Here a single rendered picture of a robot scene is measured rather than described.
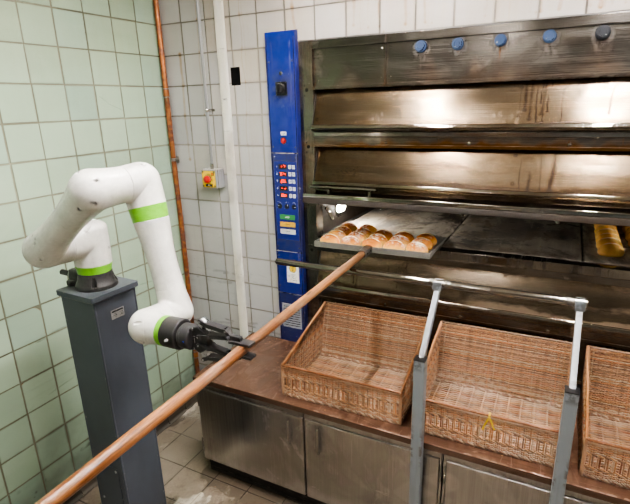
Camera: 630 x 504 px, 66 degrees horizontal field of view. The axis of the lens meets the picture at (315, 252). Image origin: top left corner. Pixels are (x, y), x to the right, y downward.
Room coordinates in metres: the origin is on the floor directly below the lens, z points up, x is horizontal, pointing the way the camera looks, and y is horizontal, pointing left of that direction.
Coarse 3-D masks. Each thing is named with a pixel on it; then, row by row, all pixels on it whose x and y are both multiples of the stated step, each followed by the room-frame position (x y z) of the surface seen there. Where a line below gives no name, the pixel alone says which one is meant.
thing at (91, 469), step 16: (336, 272) 1.75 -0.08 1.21; (320, 288) 1.61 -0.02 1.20; (304, 304) 1.49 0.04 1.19; (272, 320) 1.34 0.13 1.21; (256, 336) 1.24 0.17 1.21; (240, 352) 1.16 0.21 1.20; (224, 368) 1.09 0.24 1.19; (192, 384) 1.00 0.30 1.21; (176, 400) 0.94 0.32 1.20; (160, 416) 0.89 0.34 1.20; (128, 432) 0.83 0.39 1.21; (144, 432) 0.85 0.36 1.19; (112, 448) 0.79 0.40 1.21; (128, 448) 0.81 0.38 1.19; (96, 464) 0.75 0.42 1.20; (64, 480) 0.71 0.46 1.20; (80, 480) 0.71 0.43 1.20; (48, 496) 0.67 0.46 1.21; (64, 496) 0.68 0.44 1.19
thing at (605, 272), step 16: (432, 256) 2.10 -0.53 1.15; (448, 256) 2.07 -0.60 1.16; (464, 256) 2.04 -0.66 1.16; (480, 256) 2.01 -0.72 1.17; (496, 256) 1.98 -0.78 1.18; (512, 256) 1.97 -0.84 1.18; (528, 256) 1.96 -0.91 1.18; (560, 272) 1.86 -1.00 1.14; (576, 272) 1.84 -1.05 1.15; (592, 272) 1.81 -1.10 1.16; (608, 272) 1.79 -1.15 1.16; (624, 272) 1.76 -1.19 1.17
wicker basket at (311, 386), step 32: (320, 320) 2.25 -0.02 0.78; (352, 320) 2.23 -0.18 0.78; (384, 320) 2.16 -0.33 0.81; (416, 320) 2.10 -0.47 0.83; (320, 352) 2.25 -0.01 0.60; (352, 352) 2.19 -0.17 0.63; (384, 352) 2.12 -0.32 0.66; (416, 352) 1.87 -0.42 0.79; (288, 384) 1.89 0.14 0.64; (320, 384) 1.82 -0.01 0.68; (352, 384) 1.75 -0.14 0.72; (384, 384) 1.95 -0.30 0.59; (384, 416) 1.69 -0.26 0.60
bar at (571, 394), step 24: (288, 264) 2.02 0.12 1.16; (312, 264) 1.97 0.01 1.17; (432, 288) 1.72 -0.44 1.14; (456, 288) 1.69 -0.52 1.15; (480, 288) 1.65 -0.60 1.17; (504, 288) 1.62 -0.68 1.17; (432, 312) 1.66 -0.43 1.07; (576, 312) 1.49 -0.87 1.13; (576, 336) 1.44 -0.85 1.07; (576, 360) 1.38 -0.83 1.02; (576, 408) 1.29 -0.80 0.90; (552, 480) 1.32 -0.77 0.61
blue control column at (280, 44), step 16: (272, 32) 2.44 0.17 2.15; (288, 32) 2.40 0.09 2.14; (272, 48) 2.44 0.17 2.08; (288, 48) 2.40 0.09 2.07; (272, 64) 2.44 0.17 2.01; (288, 64) 2.40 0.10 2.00; (272, 80) 2.44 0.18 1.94; (288, 80) 2.40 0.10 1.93; (272, 96) 2.44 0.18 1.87; (288, 96) 2.40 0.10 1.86; (272, 112) 2.45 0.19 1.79; (288, 112) 2.40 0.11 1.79; (272, 128) 2.45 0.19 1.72; (288, 128) 2.41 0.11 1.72; (272, 144) 2.45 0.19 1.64; (288, 144) 2.41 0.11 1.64; (288, 160) 2.41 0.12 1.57; (272, 176) 2.46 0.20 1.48; (288, 240) 2.42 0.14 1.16; (304, 240) 2.41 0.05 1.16; (288, 256) 2.42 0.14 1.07; (304, 256) 2.40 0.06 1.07; (304, 272) 2.39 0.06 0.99; (288, 288) 2.43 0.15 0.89; (304, 288) 2.39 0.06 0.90; (304, 320) 2.38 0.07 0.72; (288, 336) 2.43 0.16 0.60
